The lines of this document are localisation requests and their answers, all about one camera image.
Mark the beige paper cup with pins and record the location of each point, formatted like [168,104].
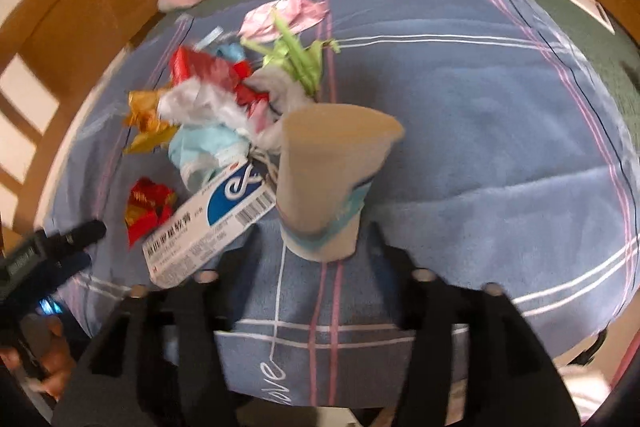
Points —
[325,167]

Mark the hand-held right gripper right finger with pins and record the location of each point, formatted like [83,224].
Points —
[385,252]

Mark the pink and white wrapper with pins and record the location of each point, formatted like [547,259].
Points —
[280,17]

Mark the person's left hand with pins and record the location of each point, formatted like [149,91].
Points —
[52,357]

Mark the clear wrapper with blue strip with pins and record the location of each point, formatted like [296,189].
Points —
[207,39]

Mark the crumpled clear plastic wrap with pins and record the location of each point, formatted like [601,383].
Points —
[200,102]

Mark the blue plaid blanket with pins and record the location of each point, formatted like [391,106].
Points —
[475,132]

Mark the small red gold wrapper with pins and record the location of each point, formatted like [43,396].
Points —
[145,207]

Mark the white and blue medicine box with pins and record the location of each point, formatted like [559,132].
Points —
[200,232]

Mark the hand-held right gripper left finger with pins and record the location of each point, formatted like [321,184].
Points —
[235,257]

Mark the wooden bed frame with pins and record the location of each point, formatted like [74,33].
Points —
[75,22]

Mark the golden yellow snack wrapper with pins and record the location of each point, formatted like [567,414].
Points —
[145,122]

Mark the green paper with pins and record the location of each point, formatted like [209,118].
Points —
[295,57]

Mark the crumpled red foil wrapper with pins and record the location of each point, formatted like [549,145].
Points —
[200,67]

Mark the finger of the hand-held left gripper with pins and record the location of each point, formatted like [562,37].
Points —
[82,233]
[65,269]

